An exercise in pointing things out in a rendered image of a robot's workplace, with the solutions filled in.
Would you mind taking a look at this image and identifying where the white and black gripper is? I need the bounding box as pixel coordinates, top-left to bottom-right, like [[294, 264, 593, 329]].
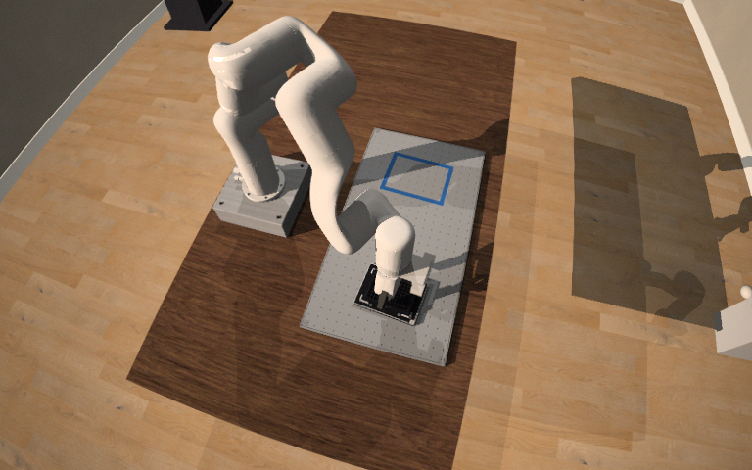
[[375, 267, 401, 309]]

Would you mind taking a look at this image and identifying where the blue tape outline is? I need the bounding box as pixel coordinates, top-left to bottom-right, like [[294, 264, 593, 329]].
[[380, 152, 453, 206]]

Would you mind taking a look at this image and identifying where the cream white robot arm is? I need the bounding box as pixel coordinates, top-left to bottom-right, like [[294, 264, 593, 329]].
[[208, 16, 436, 296]]

